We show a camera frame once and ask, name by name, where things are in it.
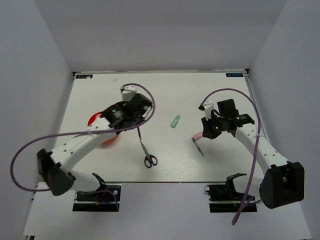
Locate green ink pen refill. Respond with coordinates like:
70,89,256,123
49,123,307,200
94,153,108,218
191,137,205,157

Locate blue ink pen refill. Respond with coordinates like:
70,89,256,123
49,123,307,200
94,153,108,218
137,127,142,141

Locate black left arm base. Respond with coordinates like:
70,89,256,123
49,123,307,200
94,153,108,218
72,173,122,213

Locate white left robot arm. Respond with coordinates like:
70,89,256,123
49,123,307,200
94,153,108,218
37,93,152,200

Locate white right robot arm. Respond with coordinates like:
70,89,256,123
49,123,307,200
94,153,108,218
199,99,305,209

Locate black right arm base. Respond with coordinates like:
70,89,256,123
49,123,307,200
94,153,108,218
204,173,262,214

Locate pink translucent stapler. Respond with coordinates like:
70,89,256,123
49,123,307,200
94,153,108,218
193,131,203,141

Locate orange round organizer container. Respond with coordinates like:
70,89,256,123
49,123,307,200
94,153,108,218
87,111,120,150

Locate green translucent stapler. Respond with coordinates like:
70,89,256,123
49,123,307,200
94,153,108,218
170,114,181,129

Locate blue label sticker right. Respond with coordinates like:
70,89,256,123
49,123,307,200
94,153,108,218
225,72,244,78

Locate blue label sticker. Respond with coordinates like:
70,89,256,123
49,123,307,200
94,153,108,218
225,72,244,78
75,74,93,79

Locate blue label sticker left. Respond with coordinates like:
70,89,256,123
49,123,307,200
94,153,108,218
75,74,93,79

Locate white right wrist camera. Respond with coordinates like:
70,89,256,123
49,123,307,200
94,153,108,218
198,101,215,121

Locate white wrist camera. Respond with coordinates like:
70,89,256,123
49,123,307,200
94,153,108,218
198,101,215,121
120,85,137,102

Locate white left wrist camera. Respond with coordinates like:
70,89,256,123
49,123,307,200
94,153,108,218
120,85,137,102

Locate black handled scissors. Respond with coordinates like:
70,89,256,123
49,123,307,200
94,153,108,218
140,140,158,168

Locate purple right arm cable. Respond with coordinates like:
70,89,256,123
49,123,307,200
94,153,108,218
201,87,263,226

